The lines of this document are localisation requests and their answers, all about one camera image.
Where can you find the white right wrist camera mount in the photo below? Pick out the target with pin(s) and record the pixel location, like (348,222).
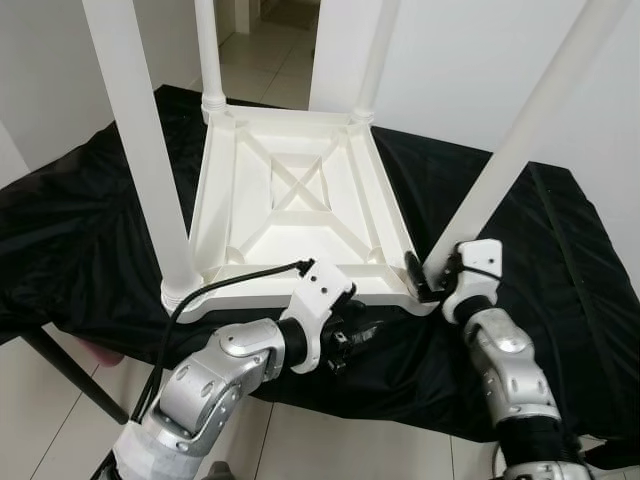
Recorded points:
(480,260)

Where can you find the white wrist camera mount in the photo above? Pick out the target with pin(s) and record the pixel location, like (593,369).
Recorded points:
(320,290)
(480,260)

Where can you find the white plastic table leg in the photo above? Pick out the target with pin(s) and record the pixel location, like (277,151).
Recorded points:
(533,120)
(210,50)
(378,50)
(145,150)

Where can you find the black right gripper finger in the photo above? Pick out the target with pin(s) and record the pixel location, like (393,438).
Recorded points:
(416,274)

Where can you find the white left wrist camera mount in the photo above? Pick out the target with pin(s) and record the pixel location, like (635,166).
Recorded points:
(320,290)

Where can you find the grey robot left foot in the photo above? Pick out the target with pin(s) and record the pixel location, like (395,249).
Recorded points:
(220,472)

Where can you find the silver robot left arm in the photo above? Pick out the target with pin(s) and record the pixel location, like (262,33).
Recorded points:
(220,370)

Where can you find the white plastic table top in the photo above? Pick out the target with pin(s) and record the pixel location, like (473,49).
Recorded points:
(300,240)

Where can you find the black table cloth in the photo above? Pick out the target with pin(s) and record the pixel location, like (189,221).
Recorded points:
(560,320)

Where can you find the black metal table leg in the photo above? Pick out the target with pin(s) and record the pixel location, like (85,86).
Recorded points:
(75,378)

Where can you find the white plastic frame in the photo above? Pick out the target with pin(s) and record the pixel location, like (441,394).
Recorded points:
(598,450)

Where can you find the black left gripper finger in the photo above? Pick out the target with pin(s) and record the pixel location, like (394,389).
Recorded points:
(366,331)
(351,304)

